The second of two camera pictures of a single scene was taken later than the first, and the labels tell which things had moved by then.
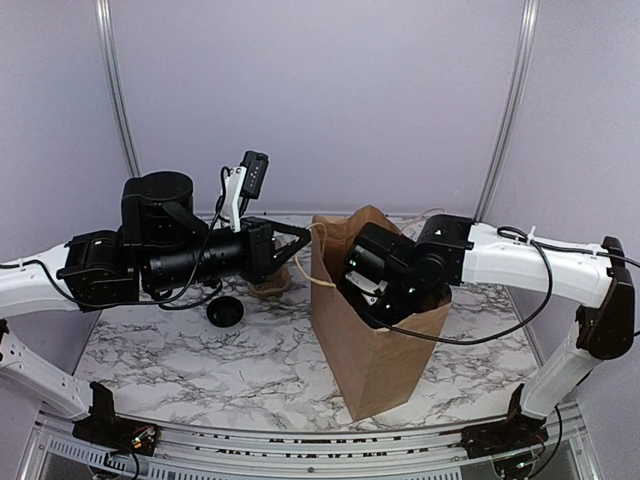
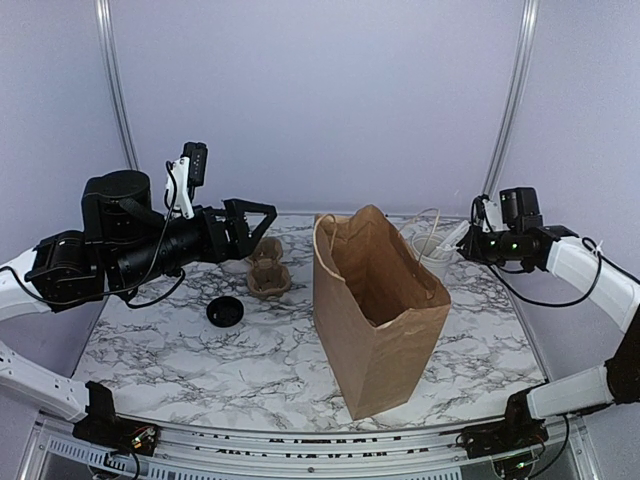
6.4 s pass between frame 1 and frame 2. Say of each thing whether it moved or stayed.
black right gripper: moved
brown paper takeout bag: stayed
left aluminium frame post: stayed
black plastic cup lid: stayed
